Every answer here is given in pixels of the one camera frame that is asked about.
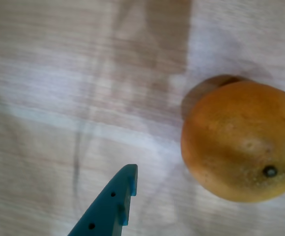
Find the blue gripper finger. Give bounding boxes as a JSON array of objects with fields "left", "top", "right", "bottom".
[{"left": 67, "top": 164, "right": 138, "bottom": 236}]

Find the yellowish orange fruit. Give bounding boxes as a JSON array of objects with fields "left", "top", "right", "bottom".
[{"left": 181, "top": 81, "right": 285, "bottom": 204}]

